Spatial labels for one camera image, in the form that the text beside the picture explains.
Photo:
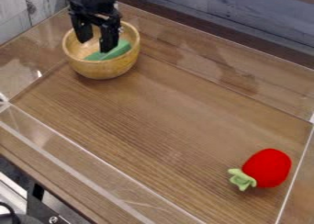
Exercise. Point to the clear acrylic tray wall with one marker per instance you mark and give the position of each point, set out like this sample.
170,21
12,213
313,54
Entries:
137,149

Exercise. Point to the green rectangular block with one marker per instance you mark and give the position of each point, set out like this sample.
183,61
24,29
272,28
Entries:
119,50

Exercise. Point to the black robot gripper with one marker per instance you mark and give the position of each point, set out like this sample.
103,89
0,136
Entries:
101,13

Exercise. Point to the black metal table bracket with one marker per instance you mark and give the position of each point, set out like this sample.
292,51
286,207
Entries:
48,209

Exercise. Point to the brown wooden bowl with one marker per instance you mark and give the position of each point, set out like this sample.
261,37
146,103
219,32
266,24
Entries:
102,65

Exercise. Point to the red plush strawberry toy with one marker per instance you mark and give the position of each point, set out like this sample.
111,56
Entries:
265,170

